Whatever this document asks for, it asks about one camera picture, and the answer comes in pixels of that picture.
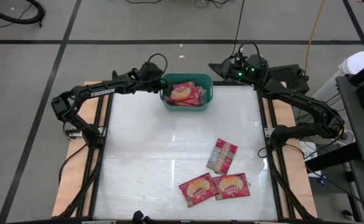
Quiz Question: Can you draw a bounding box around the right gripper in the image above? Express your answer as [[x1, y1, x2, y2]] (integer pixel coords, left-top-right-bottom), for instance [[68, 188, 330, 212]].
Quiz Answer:
[[208, 57, 248, 84]]

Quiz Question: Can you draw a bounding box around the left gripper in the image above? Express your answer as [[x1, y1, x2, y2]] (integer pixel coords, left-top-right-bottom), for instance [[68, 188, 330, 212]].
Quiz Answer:
[[134, 62, 173, 96]]

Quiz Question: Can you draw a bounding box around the red popcorn bag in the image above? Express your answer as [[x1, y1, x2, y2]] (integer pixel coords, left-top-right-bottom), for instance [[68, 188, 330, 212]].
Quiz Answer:
[[212, 172, 251, 201], [167, 98, 202, 107], [205, 138, 238, 175], [178, 172, 219, 208], [166, 86, 206, 107], [169, 81, 198, 101]]

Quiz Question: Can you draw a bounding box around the teal plastic basket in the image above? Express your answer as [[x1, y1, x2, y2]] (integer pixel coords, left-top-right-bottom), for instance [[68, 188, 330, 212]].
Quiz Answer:
[[159, 73, 214, 112]]

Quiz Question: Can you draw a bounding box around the black perforated plate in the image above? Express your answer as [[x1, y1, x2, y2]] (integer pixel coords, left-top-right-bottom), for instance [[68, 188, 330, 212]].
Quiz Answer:
[[267, 64, 310, 95]]

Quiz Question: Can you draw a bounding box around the white paper sheet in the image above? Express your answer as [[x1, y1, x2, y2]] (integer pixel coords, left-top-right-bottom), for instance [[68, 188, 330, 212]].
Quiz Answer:
[[299, 141, 319, 162]]

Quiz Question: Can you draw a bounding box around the white round bin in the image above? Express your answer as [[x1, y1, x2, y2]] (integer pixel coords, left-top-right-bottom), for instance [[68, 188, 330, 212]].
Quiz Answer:
[[337, 50, 364, 83]]

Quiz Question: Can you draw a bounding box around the white power strip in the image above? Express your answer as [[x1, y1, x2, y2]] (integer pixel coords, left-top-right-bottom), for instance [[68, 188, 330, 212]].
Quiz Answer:
[[337, 129, 355, 147]]

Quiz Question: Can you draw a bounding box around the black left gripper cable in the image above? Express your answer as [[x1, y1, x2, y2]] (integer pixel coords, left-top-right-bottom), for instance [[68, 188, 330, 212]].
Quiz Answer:
[[148, 53, 169, 83]]

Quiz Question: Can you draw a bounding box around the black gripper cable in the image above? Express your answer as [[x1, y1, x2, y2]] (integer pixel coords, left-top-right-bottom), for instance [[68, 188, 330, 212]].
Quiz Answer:
[[148, 53, 169, 83], [237, 42, 263, 63]]

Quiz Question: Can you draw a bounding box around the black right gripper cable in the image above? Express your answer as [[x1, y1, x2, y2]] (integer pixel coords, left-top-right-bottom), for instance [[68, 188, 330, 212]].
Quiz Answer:
[[237, 42, 263, 63]]

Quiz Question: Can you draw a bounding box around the thick black hanging cable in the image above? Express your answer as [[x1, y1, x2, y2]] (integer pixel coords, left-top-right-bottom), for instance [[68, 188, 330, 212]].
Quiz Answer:
[[233, 0, 246, 57]]

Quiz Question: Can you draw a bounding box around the yellow hanging cable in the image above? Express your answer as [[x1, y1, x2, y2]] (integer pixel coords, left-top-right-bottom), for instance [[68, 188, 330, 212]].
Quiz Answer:
[[304, 0, 326, 75]]

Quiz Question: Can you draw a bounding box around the black mount knob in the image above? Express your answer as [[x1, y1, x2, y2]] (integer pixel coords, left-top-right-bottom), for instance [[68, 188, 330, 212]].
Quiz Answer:
[[133, 210, 154, 224]]

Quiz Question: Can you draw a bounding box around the black vacuum hose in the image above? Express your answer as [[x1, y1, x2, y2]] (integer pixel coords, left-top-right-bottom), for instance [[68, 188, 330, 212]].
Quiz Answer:
[[0, 0, 46, 26]]

